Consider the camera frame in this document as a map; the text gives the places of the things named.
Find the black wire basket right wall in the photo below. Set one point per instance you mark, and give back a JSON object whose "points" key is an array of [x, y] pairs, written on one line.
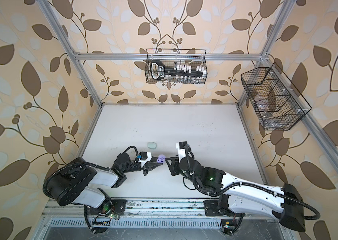
{"points": [[277, 102]]}

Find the mint green charging case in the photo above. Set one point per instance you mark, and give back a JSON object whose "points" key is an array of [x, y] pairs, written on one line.
{"points": [[152, 145]]}

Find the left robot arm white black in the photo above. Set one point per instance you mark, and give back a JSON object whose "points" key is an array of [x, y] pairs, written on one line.
{"points": [[73, 183]]}

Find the black wire basket wall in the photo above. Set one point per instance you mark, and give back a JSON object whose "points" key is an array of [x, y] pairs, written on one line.
{"points": [[193, 57], [277, 102]]}

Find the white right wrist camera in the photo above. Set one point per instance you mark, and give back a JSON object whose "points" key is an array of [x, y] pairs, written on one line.
{"points": [[184, 154]]}

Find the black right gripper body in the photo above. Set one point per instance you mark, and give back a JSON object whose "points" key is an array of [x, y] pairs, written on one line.
{"points": [[180, 170]]}

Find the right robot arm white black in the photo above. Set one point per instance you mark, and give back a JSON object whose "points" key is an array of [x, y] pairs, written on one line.
{"points": [[237, 196]]}

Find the black wire basket back wall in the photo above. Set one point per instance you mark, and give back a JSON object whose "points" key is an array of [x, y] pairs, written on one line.
{"points": [[193, 57]]}

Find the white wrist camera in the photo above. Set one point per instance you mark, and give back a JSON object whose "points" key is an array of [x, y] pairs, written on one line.
{"points": [[143, 158], [184, 154]]}

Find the purple round earbud case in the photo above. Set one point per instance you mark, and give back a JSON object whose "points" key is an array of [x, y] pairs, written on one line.
{"points": [[161, 159]]}

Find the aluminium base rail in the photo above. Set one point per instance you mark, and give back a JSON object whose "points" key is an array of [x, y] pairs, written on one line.
{"points": [[143, 213]]}

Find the black socket holder tool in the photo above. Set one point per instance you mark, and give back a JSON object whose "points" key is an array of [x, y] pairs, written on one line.
{"points": [[161, 71]]}

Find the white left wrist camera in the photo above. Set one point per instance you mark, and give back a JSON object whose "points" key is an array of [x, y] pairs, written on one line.
{"points": [[143, 158]]}

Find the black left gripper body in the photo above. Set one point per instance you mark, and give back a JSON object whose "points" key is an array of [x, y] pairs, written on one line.
{"points": [[134, 167]]}

